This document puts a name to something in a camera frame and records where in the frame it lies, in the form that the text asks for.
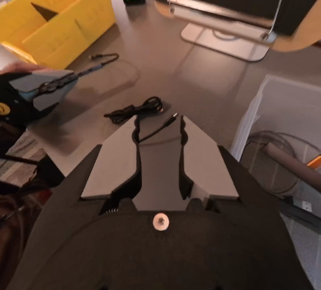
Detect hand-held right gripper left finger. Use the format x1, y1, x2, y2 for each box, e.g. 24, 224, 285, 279
80, 115, 142, 200

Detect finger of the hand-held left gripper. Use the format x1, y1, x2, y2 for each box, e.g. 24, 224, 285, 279
9, 70, 76, 94
33, 77, 79, 112

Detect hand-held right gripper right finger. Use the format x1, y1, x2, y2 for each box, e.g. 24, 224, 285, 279
179, 115, 240, 208

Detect short adapter cable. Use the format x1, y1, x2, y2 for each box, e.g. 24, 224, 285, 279
75, 53, 120, 77

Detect black usb-c cable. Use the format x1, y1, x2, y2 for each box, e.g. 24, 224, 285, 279
103, 96, 179, 143

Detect person's left hand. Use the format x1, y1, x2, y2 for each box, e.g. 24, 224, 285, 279
0, 62, 52, 75

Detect yellow plastic bin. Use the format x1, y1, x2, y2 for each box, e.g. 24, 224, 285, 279
0, 0, 116, 70

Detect grey tube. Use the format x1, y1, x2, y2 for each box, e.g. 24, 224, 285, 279
265, 143, 321, 185

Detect white plastic bin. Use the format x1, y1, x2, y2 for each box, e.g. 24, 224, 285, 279
230, 74, 321, 290

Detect orange tool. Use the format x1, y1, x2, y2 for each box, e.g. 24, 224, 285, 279
306, 154, 321, 169

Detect grey cable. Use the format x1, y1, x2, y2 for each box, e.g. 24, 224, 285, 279
246, 131, 321, 195

